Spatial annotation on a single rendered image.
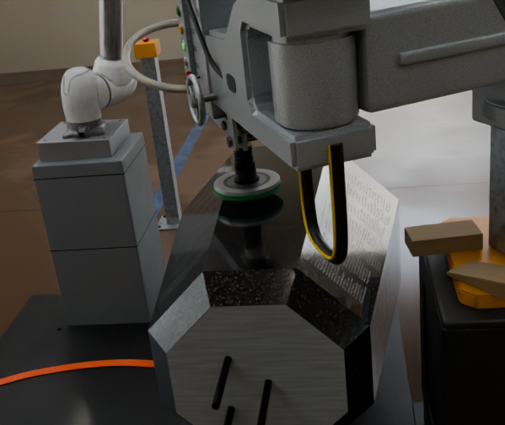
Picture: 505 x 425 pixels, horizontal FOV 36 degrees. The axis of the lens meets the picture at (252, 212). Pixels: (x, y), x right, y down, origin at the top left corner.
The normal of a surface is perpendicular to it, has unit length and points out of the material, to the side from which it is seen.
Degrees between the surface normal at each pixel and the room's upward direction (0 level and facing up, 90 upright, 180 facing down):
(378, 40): 90
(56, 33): 90
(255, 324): 90
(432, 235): 0
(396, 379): 0
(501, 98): 90
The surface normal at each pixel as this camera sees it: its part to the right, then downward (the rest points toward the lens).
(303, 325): -0.12, 0.40
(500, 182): -0.90, 0.25
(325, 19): 0.30, 0.34
